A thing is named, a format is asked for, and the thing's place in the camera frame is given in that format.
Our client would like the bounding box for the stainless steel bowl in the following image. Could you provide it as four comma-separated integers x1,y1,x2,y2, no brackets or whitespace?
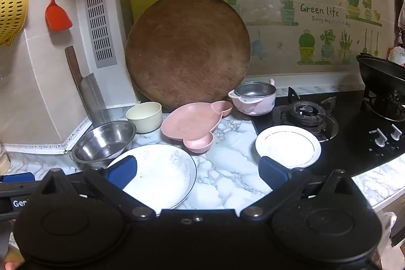
71,120,137,165

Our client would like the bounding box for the small cream container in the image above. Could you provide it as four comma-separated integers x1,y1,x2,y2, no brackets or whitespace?
0,150,12,174

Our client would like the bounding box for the pink bowl with handles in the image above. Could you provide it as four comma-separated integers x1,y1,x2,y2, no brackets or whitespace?
228,78,277,116

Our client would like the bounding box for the patterned counter edge strip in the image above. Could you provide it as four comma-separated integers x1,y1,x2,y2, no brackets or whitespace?
0,116,92,154

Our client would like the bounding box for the cleaver with wooden handle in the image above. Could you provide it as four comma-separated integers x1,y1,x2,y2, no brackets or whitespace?
65,46,111,128

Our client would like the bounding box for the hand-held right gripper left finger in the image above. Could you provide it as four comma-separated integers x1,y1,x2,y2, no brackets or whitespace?
37,155,157,222

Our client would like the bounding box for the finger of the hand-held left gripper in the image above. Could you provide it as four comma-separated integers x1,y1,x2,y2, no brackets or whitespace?
0,173,48,191

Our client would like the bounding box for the plant print wall sticker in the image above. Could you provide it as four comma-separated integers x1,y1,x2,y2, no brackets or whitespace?
226,0,383,66

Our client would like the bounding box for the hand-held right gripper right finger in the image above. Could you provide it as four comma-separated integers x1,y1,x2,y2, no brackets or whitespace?
240,156,359,222

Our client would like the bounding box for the grey vent grille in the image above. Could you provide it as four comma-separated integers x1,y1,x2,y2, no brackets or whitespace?
83,0,117,69

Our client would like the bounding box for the gas burner with pan support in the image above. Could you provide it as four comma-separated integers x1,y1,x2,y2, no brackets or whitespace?
362,89,405,122
272,96,339,142

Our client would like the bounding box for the black wok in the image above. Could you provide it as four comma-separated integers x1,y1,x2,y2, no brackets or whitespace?
356,53,405,93

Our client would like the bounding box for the pink divided plate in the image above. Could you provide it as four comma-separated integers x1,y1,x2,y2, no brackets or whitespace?
161,101,234,153

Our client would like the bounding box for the round wooden chopping board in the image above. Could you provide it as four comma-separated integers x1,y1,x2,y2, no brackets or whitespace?
125,0,251,110

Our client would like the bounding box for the black gas stove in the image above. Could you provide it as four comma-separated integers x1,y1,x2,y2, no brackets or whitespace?
251,88,405,177

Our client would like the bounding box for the small white plate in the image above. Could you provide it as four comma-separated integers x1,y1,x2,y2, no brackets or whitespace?
255,125,322,169

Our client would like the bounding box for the cream bowl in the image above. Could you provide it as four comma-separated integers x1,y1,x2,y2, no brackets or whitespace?
126,102,163,134

